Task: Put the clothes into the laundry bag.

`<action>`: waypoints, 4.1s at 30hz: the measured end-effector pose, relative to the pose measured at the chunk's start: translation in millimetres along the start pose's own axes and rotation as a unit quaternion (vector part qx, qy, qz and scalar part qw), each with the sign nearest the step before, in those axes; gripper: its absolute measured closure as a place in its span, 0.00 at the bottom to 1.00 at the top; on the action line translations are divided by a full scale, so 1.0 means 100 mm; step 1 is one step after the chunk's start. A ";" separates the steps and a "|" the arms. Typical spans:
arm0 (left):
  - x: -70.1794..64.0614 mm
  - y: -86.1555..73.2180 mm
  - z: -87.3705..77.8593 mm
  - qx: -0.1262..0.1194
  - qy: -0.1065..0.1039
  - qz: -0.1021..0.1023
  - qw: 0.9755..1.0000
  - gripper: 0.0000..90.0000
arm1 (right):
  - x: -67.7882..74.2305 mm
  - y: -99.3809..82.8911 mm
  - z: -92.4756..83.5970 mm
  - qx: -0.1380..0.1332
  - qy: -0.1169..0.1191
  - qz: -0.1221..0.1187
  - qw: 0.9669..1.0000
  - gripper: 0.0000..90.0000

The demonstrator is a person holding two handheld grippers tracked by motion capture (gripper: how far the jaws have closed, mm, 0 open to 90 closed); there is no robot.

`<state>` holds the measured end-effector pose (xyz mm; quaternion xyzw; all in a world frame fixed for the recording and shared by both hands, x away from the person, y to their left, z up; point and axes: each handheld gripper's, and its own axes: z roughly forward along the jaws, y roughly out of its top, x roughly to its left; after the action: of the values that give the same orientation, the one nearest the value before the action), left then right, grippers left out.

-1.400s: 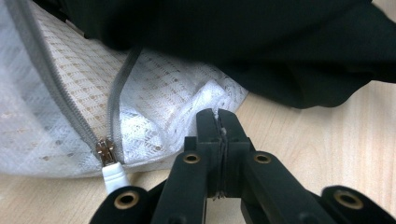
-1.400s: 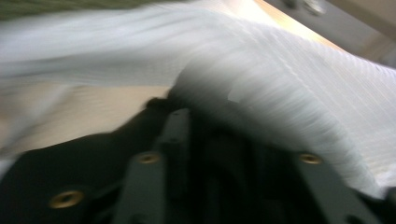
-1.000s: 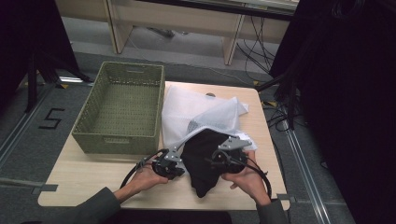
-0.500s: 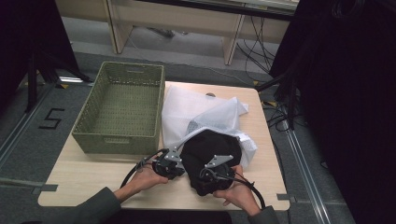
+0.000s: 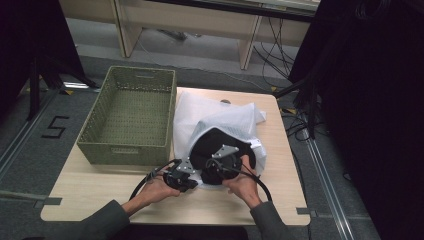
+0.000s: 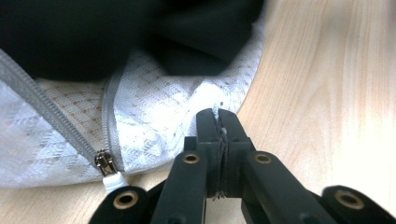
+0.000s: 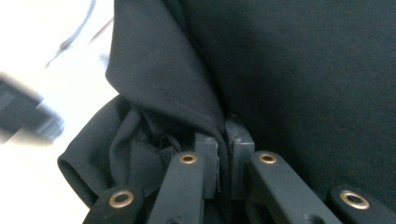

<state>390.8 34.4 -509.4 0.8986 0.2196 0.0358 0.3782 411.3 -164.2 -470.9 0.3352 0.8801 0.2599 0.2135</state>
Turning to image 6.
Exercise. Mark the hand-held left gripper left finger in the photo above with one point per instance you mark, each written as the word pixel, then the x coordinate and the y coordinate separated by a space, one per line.
pixel 207 133

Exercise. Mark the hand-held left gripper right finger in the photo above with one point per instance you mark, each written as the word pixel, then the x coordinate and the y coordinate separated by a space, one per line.
pixel 235 137

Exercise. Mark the white mesh laundry bag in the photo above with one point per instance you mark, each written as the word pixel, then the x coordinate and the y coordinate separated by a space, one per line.
pixel 155 109

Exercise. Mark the black cloth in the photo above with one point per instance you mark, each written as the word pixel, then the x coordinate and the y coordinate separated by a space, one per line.
pixel 93 31

